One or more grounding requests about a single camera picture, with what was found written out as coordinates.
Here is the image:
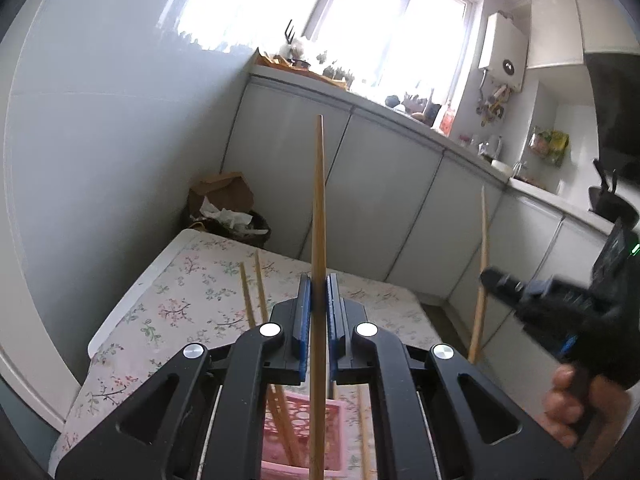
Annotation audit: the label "dark pot with tools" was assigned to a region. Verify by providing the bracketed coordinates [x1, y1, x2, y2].
[385, 88, 444, 127]

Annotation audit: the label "dark range hood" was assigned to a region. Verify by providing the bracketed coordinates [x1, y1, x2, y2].
[582, 35, 640, 186]

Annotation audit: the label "kitchen window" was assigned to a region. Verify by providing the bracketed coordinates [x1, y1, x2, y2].
[176, 0, 482, 107]

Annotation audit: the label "green yellow snack bag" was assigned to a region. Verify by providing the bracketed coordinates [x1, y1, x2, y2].
[527, 127, 571, 167]

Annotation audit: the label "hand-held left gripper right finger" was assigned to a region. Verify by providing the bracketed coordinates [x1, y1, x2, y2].
[326, 273, 583, 480]

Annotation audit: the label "white wall cabinet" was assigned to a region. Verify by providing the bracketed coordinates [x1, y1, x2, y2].
[525, 0, 601, 71]

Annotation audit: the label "hanging kitchen utensils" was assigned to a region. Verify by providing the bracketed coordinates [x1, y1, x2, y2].
[475, 82, 514, 127]

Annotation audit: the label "black wok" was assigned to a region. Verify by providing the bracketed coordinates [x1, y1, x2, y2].
[587, 159, 637, 224]

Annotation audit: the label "white kitchen base cabinets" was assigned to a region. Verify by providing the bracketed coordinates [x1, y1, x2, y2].
[224, 71, 640, 378]

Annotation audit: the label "crumpled white paper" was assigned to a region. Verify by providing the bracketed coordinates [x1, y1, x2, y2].
[199, 197, 269, 237]

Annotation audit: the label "metal kettle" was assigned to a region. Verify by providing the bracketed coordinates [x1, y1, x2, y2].
[477, 135, 504, 162]

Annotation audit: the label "floral tablecloth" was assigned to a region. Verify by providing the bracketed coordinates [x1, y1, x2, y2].
[47, 229, 441, 480]

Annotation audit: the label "white windowsill ornament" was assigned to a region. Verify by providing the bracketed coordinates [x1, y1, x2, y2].
[276, 20, 314, 69]

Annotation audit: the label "pink plastic chopstick holder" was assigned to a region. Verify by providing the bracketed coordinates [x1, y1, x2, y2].
[260, 394, 349, 480]

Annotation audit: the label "person's right hand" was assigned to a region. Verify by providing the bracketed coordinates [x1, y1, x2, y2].
[542, 364, 622, 449]

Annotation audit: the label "brown paper bag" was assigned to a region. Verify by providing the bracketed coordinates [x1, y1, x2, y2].
[189, 171, 254, 221]

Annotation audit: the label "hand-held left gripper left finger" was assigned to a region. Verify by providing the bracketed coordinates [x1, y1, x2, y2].
[54, 274, 313, 480]

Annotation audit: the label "white water heater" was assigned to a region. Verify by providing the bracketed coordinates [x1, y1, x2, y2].
[477, 11, 530, 92]

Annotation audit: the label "red label bottle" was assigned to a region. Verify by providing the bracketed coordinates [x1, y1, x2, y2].
[439, 101, 459, 137]

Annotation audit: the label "black trash bin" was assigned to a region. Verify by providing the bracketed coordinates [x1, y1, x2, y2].
[187, 208, 272, 249]

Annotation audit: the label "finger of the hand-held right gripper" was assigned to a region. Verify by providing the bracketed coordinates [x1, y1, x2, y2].
[479, 267, 553, 317]

